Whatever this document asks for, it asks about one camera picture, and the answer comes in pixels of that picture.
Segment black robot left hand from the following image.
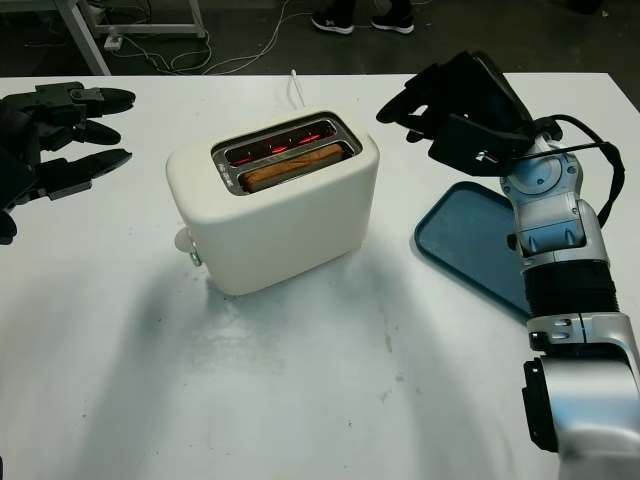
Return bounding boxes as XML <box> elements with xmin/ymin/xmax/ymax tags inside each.
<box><xmin>0</xmin><ymin>81</ymin><xmax>136</xmax><ymax>246</ymax></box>

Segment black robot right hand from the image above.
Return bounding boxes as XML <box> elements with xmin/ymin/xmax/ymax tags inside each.
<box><xmin>375</xmin><ymin>49</ymin><xmax>534</xmax><ymax>145</ymax></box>

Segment browned toast slice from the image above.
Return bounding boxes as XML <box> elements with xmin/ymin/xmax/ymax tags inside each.
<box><xmin>243</xmin><ymin>143</ymin><xmax>346</xmax><ymax>194</ymax></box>

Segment cream two-slot toaster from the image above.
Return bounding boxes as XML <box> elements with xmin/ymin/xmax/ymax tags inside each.
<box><xmin>166</xmin><ymin>109</ymin><xmax>381</xmax><ymax>297</ymax></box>

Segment blue plastic tray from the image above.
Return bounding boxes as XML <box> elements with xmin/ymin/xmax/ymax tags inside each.
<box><xmin>414</xmin><ymin>180</ymin><xmax>533</xmax><ymax>317</ymax></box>

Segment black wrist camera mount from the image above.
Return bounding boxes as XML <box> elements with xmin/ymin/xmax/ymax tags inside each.
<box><xmin>427</xmin><ymin>113</ymin><xmax>532</xmax><ymax>177</ymax></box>

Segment white toaster power cord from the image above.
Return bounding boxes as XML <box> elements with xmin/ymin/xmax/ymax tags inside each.
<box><xmin>287</xmin><ymin>69</ymin><xmax>307</xmax><ymax>112</ymax></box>

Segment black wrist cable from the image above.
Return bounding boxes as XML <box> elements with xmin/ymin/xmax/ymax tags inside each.
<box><xmin>499</xmin><ymin>114</ymin><xmax>628</xmax><ymax>227</ymax></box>

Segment white metal table frame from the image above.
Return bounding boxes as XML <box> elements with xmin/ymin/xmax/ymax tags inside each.
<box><xmin>62</xmin><ymin>0</ymin><xmax>209</xmax><ymax>76</ymax></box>

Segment white floor cables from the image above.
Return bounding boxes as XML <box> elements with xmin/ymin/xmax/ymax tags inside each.
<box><xmin>119</xmin><ymin>0</ymin><xmax>312</xmax><ymax>75</ymax></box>

